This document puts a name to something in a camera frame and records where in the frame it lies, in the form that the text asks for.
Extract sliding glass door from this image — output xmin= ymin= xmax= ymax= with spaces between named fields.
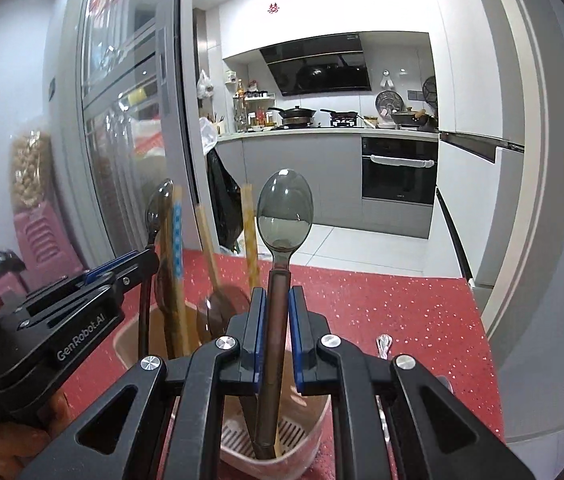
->
xmin=42 ymin=0 xmax=213 ymax=271

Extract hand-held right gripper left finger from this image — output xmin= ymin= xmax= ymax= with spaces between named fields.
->
xmin=17 ymin=287 xmax=267 ymax=480

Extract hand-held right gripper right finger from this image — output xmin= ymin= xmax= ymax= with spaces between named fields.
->
xmin=288 ymin=285 xmax=537 ymax=480

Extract black range hood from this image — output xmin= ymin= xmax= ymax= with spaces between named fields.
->
xmin=259 ymin=32 xmax=369 ymax=98

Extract metal fork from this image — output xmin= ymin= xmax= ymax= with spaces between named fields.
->
xmin=375 ymin=332 xmax=395 ymax=361

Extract light patterned bamboo chopstick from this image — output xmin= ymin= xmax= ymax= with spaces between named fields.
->
xmin=240 ymin=183 xmax=261 ymax=291

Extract black round fan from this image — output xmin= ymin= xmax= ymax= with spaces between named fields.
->
xmin=422 ymin=76 xmax=438 ymax=111

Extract black wok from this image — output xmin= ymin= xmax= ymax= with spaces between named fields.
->
xmin=267 ymin=105 xmax=317 ymax=126

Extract large dark plastic spoon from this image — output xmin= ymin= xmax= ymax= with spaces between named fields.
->
xmin=252 ymin=168 xmax=315 ymax=461

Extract white tall cabinet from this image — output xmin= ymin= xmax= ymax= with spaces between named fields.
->
xmin=407 ymin=0 xmax=547 ymax=286

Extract black frying pan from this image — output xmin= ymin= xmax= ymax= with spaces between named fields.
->
xmin=319 ymin=108 xmax=360 ymax=126

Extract black plastic bag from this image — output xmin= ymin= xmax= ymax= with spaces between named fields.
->
xmin=206 ymin=147 xmax=244 ymax=253

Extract metal spice rack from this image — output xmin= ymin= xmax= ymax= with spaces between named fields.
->
xmin=232 ymin=77 xmax=280 ymax=133

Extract white plastic bag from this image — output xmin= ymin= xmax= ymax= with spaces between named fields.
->
xmin=197 ymin=70 xmax=215 ymax=101
xmin=199 ymin=116 xmax=219 ymax=156

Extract grey kitchen counter cabinets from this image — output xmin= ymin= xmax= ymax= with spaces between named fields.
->
xmin=214 ymin=127 xmax=440 ymax=241

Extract beige plastic utensil holder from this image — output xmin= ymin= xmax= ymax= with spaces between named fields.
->
xmin=112 ymin=297 xmax=335 ymax=480

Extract dark cooking pot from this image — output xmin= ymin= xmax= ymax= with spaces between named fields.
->
xmin=392 ymin=106 xmax=437 ymax=131

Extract grey desk fan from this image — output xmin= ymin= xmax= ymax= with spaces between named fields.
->
xmin=375 ymin=90 xmax=410 ymax=128

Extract clear bag of peanuts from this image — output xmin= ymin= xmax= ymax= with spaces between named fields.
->
xmin=9 ymin=117 xmax=55 ymax=213

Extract blue patterned chopstick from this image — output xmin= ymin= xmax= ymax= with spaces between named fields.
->
xmin=172 ymin=185 xmax=193 ymax=356

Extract pink plastic stool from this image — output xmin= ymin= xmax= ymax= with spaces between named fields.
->
xmin=0 ymin=205 xmax=85 ymax=301

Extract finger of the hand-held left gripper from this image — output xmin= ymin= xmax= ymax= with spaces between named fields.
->
xmin=12 ymin=248 xmax=161 ymax=321

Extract black built-in oven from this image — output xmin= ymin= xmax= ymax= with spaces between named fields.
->
xmin=361 ymin=136 xmax=438 ymax=207

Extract person's left hand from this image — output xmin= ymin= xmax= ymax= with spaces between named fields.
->
xmin=0 ymin=389 xmax=70 ymax=462

